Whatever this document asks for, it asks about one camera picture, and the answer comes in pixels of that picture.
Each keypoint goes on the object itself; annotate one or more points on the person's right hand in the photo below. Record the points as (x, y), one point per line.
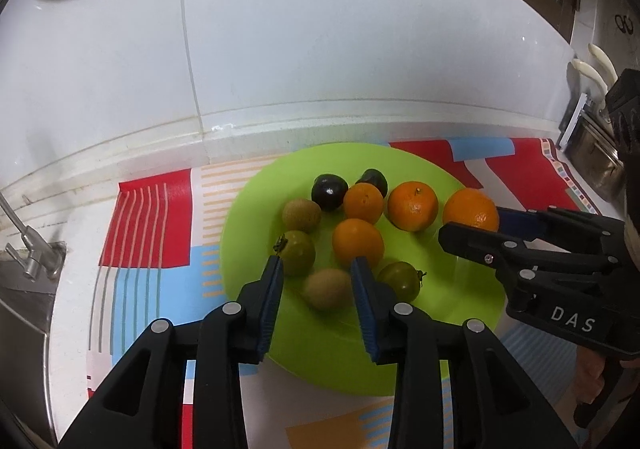
(590, 374)

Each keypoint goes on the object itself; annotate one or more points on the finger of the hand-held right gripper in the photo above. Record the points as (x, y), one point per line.
(520, 224)
(470, 241)

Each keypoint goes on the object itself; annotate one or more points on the green tomato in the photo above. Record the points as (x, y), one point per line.
(400, 279)
(300, 254)

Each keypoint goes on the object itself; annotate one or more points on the green plate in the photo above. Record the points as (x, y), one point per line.
(440, 289)

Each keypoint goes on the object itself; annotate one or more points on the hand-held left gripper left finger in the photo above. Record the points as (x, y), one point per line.
(270, 309)

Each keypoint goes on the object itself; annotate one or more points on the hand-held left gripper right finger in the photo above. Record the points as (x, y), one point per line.
(364, 309)

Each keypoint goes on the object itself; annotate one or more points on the metal faucet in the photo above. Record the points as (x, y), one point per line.
(30, 249)

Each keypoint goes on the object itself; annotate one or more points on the colourful patterned table mat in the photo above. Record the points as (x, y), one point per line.
(145, 229)

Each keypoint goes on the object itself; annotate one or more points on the white rack strip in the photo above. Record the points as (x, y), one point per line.
(570, 126)

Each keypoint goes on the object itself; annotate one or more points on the metal pot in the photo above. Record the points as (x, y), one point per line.
(595, 164)

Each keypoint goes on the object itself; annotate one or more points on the brown kiwi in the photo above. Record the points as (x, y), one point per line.
(327, 288)
(301, 214)

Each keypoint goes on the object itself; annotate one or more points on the orange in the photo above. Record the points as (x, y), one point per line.
(470, 206)
(357, 239)
(413, 205)
(364, 203)

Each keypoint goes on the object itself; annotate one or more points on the dark plum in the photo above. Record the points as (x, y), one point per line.
(376, 179)
(329, 193)

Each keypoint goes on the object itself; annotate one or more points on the steel sink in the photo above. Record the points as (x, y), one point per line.
(20, 289)

